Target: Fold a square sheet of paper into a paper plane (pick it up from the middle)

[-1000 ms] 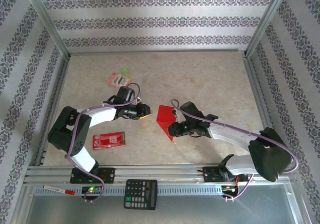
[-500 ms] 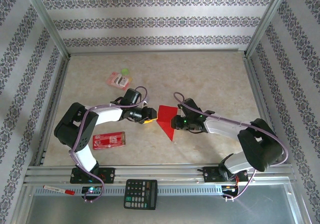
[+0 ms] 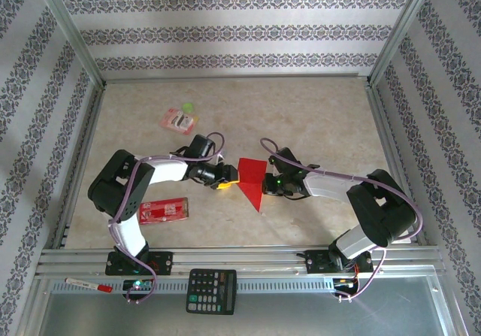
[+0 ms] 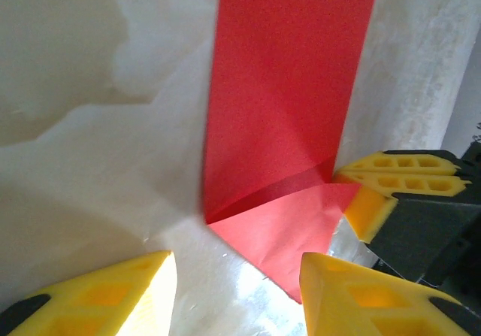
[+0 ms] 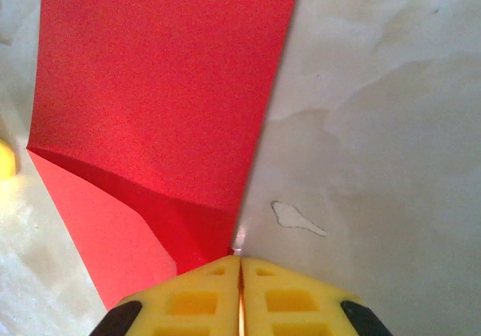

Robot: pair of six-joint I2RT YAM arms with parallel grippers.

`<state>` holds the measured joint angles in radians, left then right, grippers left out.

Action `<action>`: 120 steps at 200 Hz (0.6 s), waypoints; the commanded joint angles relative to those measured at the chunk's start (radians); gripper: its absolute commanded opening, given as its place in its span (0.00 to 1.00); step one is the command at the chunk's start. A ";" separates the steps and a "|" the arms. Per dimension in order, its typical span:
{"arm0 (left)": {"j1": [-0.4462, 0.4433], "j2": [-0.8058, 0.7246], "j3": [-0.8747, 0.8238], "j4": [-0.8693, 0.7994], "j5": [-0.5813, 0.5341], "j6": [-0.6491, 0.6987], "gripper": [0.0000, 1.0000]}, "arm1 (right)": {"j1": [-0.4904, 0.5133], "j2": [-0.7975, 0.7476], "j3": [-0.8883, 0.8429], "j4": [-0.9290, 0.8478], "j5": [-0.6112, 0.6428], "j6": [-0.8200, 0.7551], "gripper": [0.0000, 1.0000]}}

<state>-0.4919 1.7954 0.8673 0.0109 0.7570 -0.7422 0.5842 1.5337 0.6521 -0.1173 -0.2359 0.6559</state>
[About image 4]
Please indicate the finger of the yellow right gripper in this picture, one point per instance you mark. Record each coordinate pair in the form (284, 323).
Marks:
(406, 162)
(413, 185)

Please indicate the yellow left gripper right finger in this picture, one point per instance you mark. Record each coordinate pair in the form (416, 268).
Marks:
(368, 306)

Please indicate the red square paper sheet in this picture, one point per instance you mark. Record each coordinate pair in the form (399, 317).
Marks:
(285, 88)

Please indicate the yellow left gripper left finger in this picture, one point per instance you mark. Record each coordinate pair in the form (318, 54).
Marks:
(94, 306)

